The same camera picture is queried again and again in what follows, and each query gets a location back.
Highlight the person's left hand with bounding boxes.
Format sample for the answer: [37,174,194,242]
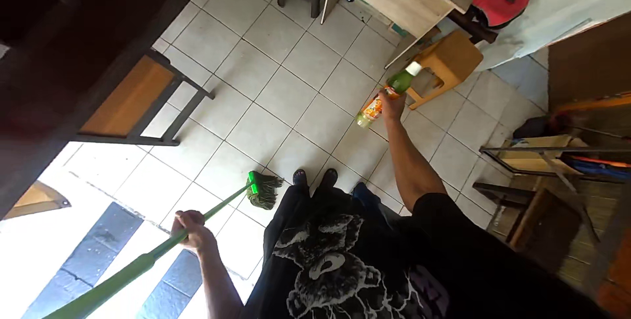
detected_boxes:
[171,210,218,257]

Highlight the person's right hand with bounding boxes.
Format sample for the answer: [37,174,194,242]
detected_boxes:
[378,89,407,122]

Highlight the green bottle with orange label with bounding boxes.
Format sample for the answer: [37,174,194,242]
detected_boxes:
[355,61,423,129]

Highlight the green mop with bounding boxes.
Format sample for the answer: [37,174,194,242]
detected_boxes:
[42,170,284,319]

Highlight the person's right forearm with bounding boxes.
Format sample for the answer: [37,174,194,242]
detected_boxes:
[386,118,448,213]

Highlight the person's left forearm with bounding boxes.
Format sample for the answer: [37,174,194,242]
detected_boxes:
[197,237,245,319]

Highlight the orange plastic stool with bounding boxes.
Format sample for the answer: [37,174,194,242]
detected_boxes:
[404,29,484,110]

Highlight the blue denim cloth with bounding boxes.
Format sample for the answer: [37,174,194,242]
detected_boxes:
[351,182,382,214]

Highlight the person's legs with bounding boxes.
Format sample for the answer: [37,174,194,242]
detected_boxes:
[263,168,341,265]

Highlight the cardboard box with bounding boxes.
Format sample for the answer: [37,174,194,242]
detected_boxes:
[499,134,586,174]

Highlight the tan wooden board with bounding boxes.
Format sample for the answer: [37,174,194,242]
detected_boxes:
[4,181,72,220]

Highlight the person's body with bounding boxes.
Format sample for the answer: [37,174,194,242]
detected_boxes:
[240,193,612,319]

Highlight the brown door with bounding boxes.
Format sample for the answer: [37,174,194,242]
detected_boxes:
[548,12,631,115]

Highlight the dark brown table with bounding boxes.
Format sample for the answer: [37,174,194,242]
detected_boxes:
[0,0,191,221]

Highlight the metal frame table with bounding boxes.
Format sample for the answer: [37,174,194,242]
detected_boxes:
[479,145,631,245]

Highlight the wooden chair with dark frame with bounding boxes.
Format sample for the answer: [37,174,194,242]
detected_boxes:
[70,48,216,147]

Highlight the brown chair with metal frame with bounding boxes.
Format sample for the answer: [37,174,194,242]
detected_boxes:
[472,181,583,275]

